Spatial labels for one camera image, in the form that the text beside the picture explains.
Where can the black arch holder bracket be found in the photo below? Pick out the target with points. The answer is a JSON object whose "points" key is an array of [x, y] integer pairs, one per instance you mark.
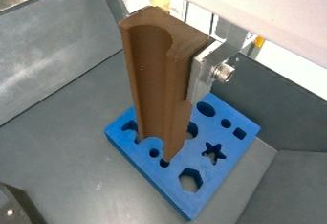
{"points": [[18, 209]]}

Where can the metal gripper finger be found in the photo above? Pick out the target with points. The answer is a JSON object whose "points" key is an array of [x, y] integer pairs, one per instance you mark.
{"points": [[212, 63]]}

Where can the blue foam shape board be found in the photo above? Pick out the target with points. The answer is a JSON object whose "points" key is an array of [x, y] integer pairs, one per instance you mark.
{"points": [[187, 180]]}

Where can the brown arch block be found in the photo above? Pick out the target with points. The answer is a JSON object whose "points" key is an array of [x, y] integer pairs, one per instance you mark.
{"points": [[159, 45]]}

